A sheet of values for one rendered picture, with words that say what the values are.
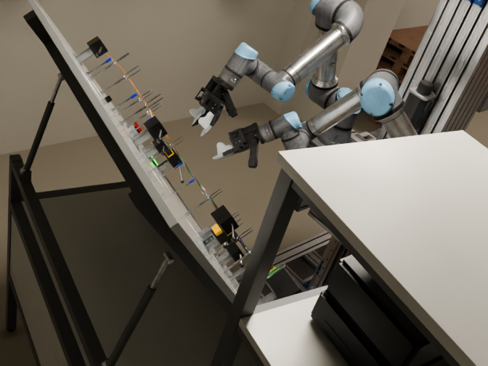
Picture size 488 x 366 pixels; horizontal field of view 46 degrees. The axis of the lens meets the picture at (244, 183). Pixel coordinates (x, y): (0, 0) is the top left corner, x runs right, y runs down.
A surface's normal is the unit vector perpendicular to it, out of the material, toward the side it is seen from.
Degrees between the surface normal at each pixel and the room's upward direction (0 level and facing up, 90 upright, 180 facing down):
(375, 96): 85
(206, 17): 90
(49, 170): 0
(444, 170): 0
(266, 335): 0
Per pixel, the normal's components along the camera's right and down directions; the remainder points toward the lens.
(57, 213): 0.25, -0.79
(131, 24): 0.64, 0.58
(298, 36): -0.73, 0.23
